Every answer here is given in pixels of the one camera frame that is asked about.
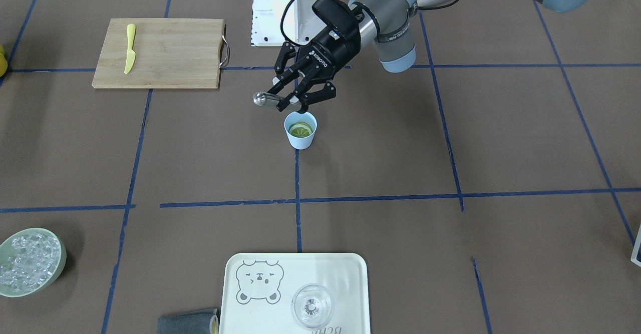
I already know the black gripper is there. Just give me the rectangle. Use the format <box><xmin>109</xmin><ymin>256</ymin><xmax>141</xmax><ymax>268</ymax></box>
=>
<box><xmin>273</xmin><ymin>21</ymin><xmax>362</xmax><ymax>114</ymax></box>

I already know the steel muddler black tip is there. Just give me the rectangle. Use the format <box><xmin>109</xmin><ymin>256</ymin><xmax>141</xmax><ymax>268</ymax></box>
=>
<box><xmin>252</xmin><ymin>92</ymin><xmax>307</xmax><ymax>113</ymax></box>

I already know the yellow lemon half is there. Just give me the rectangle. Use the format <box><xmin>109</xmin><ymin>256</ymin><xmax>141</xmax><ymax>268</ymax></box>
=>
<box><xmin>288</xmin><ymin>122</ymin><xmax>314</xmax><ymax>138</ymax></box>

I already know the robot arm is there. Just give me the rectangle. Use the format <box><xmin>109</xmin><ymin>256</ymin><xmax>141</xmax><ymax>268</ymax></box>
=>
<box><xmin>253</xmin><ymin>0</ymin><xmax>588</xmax><ymax>113</ymax></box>

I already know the light blue cup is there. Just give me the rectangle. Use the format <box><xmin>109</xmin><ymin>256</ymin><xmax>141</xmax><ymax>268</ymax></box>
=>
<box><xmin>284</xmin><ymin>112</ymin><xmax>317</xmax><ymax>150</ymax></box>

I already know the whole yellow lemon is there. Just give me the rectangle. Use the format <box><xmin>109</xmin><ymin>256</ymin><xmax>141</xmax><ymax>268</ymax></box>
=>
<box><xmin>0</xmin><ymin>45</ymin><xmax>9</xmax><ymax>78</ymax></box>

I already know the bamboo cutting board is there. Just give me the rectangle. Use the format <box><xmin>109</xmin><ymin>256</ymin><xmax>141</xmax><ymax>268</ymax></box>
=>
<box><xmin>92</xmin><ymin>18</ymin><xmax>226</xmax><ymax>89</ymax></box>

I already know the yellow plastic knife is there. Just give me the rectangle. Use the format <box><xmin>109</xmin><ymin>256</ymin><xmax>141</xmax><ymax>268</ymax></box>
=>
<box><xmin>124</xmin><ymin>23</ymin><xmax>137</xmax><ymax>74</ymax></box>

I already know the cream bear tray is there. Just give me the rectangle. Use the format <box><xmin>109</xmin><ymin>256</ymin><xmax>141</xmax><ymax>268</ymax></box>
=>
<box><xmin>218</xmin><ymin>253</ymin><xmax>371</xmax><ymax>333</ymax></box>

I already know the clear wine glass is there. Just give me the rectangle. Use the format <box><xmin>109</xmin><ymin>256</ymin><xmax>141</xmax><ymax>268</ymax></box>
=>
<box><xmin>291</xmin><ymin>283</ymin><xmax>335</xmax><ymax>329</ymax></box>

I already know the green bowl of ice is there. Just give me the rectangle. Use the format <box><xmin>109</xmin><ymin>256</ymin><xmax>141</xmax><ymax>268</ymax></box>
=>
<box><xmin>1</xmin><ymin>227</ymin><xmax>67</xmax><ymax>298</ymax></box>

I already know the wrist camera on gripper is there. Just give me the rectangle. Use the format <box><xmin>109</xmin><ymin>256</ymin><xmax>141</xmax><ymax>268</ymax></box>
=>
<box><xmin>311</xmin><ymin>0</ymin><xmax>359</xmax><ymax>40</ymax></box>

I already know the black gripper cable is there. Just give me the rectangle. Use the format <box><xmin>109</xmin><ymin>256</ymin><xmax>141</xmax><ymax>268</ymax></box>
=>
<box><xmin>280</xmin><ymin>0</ymin><xmax>331</xmax><ymax>49</ymax></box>

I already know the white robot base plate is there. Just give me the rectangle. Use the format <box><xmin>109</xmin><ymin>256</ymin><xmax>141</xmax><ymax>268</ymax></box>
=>
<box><xmin>250</xmin><ymin>0</ymin><xmax>326</xmax><ymax>47</ymax></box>

